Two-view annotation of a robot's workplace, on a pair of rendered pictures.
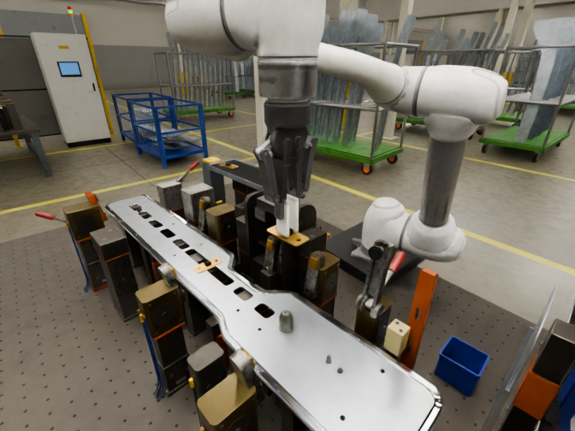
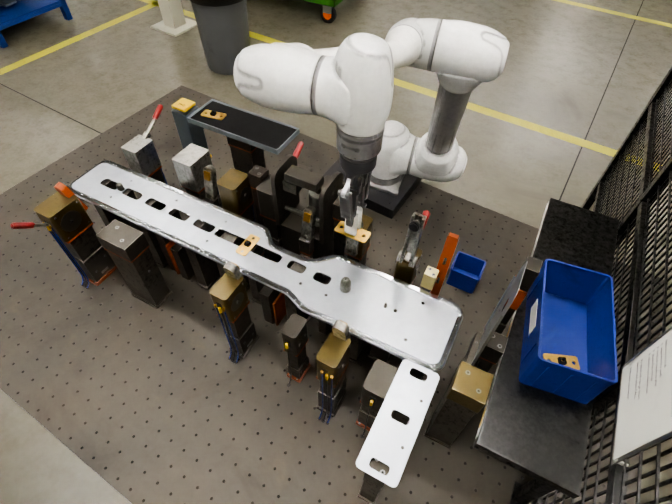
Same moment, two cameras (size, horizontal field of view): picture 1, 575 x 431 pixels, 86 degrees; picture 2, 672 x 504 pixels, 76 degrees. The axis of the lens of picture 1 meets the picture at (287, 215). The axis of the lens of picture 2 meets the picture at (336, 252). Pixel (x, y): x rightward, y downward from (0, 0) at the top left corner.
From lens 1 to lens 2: 56 cm
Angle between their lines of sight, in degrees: 28
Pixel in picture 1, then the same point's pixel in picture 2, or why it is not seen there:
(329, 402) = (395, 332)
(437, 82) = (451, 47)
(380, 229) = (388, 158)
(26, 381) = (101, 383)
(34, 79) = not seen: outside the picture
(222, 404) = (334, 355)
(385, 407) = (429, 326)
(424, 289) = (450, 246)
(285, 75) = (366, 147)
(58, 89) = not seen: outside the picture
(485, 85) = (491, 53)
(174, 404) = (252, 361)
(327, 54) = not seen: hidden behind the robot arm
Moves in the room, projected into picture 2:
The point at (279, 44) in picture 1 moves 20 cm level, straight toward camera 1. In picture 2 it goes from (364, 131) to (414, 206)
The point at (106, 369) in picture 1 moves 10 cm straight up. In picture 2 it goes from (172, 353) to (163, 339)
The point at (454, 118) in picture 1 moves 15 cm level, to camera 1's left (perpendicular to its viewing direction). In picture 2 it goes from (465, 79) to (415, 87)
